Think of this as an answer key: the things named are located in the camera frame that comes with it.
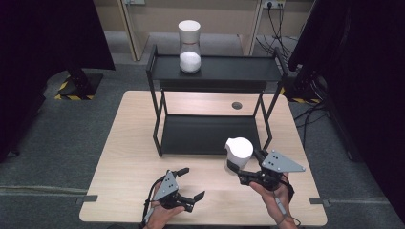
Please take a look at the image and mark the black floor cables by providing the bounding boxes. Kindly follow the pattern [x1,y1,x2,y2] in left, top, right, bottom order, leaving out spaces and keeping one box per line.
[293,99,330,150]

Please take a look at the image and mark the hand-held gripper cable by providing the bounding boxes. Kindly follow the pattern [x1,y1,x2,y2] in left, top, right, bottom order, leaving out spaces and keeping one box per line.
[272,177,302,227]
[141,177,167,228]

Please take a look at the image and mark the black curtain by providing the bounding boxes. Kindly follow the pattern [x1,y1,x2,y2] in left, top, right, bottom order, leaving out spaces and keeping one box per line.
[288,0,405,220]
[0,0,117,163]

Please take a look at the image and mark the left hand-held gripper cable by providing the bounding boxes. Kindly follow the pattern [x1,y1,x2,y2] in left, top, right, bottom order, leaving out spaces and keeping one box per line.
[141,177,167,228]

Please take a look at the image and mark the right hand-held gripper cable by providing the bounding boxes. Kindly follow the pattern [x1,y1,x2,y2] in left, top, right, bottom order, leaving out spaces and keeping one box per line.
[272,177,302,227]

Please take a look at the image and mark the white cylindrical cup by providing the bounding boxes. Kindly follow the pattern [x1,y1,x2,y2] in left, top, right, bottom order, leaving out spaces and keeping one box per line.
[177,19,203,74]

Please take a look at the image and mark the white wall socket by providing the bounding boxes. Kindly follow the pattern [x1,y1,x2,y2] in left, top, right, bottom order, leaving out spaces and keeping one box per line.
[262,0,287,10]

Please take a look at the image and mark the black two-tier metal shelf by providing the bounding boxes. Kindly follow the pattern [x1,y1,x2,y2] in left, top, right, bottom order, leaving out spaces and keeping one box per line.
[145,44,289,159]

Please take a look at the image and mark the black plugged power cables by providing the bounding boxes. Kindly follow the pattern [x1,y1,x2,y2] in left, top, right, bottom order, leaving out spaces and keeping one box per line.
[256,2,299,60]

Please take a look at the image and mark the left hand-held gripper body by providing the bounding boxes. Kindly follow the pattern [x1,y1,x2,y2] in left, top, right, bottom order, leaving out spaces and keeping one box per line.
[152,170,196,214]

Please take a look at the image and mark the grey tape strip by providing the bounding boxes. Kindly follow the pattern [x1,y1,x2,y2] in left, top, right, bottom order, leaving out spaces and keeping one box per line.
[75,194,98,205]
[309,198,330,208]

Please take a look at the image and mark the light wooden furniture leg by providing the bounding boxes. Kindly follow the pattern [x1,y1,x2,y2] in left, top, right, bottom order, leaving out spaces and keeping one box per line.
[116,0,151,62]
[238,0,266,56]

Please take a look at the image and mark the white-lidded glass jar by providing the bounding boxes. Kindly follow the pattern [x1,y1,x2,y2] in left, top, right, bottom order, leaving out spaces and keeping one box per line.
[224,136,255,176]

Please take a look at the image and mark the stand base with striped tape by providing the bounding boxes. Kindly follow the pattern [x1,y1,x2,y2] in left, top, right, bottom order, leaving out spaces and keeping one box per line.
[280,71,323,104]
[53,68,104,101]

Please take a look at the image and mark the person's left hand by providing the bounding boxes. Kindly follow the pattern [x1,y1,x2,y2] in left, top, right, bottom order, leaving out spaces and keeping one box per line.
[142,181,186,229]

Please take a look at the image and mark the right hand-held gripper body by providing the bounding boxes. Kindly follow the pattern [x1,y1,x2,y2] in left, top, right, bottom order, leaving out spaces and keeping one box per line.
[238,149,307,193]

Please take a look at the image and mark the person's right hand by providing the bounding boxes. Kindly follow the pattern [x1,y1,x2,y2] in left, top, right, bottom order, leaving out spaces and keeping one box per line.
[248,173,295,223]

